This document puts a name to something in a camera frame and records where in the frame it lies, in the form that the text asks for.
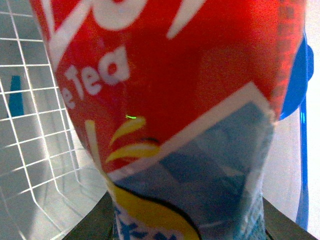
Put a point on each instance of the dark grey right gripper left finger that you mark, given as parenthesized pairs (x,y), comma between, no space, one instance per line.
(98,224)

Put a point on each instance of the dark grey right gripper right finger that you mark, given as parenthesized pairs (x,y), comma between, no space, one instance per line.
(287,217)

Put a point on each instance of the red labelled tea bottle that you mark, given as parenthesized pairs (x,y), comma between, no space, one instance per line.
(176,102)

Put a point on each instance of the white wire freezer basket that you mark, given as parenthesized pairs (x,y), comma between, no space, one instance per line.
(48,183)

